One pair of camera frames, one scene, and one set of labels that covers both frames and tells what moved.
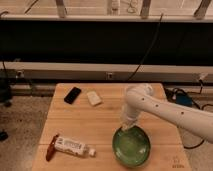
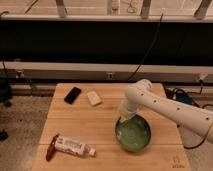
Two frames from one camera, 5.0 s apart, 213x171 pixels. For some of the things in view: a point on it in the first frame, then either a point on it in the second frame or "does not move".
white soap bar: [93, 98] does not move
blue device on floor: [184, 99] does not move
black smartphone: [72, 95] does not move
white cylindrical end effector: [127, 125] to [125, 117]
